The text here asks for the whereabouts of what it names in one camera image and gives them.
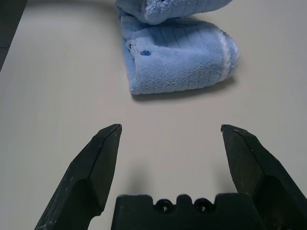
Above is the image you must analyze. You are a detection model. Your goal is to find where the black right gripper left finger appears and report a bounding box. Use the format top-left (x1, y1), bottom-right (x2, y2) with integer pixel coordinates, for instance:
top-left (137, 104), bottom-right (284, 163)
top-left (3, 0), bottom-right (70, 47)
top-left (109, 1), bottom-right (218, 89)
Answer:
top-left (35, 123), bottom-right (123, 230)

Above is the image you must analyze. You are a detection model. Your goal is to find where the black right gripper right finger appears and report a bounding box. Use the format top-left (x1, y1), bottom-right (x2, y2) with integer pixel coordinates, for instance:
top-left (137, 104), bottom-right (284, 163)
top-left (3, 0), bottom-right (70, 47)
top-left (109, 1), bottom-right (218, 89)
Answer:
top-left (220, 124), bottom-right (307, 230)

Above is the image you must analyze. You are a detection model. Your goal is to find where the light blue terry towel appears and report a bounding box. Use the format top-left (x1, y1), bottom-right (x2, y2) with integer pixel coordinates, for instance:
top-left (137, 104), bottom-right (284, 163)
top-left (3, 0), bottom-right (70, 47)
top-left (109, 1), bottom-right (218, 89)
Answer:
top-left (115, 0), bottom-right (240, 95)

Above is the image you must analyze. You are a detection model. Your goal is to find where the black foam floor mat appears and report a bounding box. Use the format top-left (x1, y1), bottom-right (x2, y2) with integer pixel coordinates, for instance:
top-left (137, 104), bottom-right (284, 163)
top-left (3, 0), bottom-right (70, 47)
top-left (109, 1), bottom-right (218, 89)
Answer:
top-left (0, 0), bottom-right (28, 72)

